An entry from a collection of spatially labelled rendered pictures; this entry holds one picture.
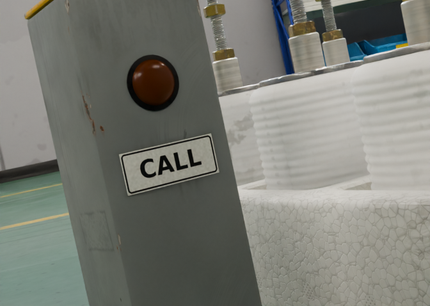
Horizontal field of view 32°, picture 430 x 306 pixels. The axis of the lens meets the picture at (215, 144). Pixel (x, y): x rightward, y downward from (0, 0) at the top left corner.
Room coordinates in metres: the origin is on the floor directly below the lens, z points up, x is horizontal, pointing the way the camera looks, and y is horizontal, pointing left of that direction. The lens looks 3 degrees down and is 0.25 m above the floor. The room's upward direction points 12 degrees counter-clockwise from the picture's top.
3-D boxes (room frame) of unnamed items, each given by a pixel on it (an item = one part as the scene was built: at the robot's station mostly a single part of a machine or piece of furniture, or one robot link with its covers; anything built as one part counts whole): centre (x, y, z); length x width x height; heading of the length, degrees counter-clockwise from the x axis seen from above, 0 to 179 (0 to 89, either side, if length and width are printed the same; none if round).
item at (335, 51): (0.70, -0.13, 0.26); 0.02 x 0.02 x 0.03
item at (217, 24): (0.65, -0.02, 0.30); 0.01 x 0.01 x 0.08
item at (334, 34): (0.70, -0.13, 0.29); 0.02 x 0.02 x 0.01; 67
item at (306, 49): (0.54, -0.08, 0.26); 0.02 x 0.02 x 0.03
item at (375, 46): (5.23, -1.33, 0.36); 0.50 x 0.38 x 0.21; 4
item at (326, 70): (0.54, -0.08, 0.25); 0.08 x 0.08 x 0.01
